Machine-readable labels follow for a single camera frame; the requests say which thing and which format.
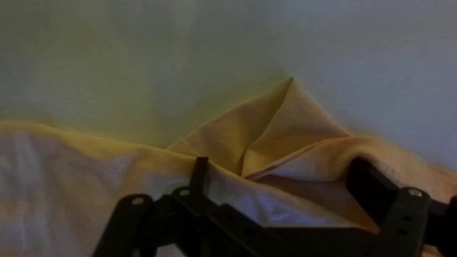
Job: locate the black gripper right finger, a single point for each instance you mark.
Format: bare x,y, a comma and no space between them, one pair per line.
368,186

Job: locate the beige cloth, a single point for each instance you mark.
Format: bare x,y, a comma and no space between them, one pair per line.
94,191

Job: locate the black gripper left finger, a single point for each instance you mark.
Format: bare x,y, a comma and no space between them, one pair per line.
198,173

